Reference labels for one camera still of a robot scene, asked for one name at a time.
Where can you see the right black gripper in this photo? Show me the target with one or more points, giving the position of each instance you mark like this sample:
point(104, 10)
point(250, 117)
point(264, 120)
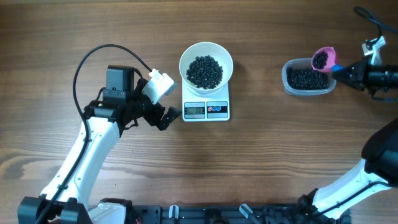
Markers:
point(360, 79)

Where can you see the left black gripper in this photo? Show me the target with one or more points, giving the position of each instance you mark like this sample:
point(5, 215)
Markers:
point(153, 119)

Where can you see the pink scoop blue handle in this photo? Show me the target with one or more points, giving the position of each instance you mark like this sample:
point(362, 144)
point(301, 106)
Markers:
point(332, 62)

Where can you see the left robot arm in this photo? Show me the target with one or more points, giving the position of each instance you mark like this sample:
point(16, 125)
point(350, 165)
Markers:
point(116, 109)

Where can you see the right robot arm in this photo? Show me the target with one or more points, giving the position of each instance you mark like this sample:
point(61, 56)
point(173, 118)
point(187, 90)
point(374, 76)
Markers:
point(377, 169)

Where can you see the white digital kitchen scale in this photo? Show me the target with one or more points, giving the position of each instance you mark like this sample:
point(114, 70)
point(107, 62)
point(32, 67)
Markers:
point(213, 106)

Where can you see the black beans in scoop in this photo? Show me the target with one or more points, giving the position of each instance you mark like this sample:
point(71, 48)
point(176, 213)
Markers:
point(319, 60)

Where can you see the black beans in bowl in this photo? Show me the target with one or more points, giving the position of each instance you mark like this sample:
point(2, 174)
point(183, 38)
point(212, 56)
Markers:
point(205, 72)

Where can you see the cream bowl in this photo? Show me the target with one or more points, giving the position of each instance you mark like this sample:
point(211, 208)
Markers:
point(219, 53)

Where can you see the black beans in container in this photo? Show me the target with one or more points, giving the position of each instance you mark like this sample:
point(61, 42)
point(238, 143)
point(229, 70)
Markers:
point(307, 79)

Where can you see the clear plastic container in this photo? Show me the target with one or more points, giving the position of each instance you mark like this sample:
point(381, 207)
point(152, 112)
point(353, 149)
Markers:
point(301, 63)

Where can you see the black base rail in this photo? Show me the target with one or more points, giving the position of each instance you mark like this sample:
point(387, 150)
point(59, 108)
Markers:
point(217, 214)

